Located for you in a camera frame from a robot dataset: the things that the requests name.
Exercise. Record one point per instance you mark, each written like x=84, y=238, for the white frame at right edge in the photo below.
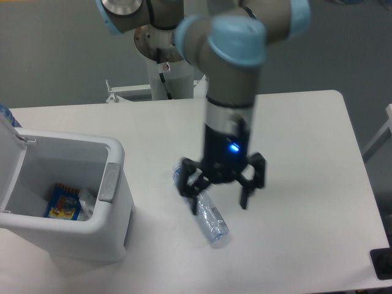
x=379, y=139

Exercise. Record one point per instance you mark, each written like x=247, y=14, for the blue patterned object at left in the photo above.
x=9, y=116

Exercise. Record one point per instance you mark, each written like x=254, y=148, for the white plastic trash can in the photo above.
x=33, y=161

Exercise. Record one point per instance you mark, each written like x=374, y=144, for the white pedestal base frame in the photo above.
x=141, y=93

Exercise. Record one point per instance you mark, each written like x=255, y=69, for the white paper carton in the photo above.
x=87, y=202

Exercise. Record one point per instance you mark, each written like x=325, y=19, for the black table clamp mount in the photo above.
x=381, y=260

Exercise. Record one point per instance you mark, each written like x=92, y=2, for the clear plastic water bottle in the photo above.
x=210, y=220

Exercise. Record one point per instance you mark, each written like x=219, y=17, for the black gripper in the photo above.
x=224, y=159

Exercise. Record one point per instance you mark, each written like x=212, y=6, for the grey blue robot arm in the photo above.
x=230, y=49

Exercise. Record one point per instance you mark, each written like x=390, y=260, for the blue orange snack wrapper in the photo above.
x=64, y=203

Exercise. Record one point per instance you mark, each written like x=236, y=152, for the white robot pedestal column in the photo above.
x=170, y=76

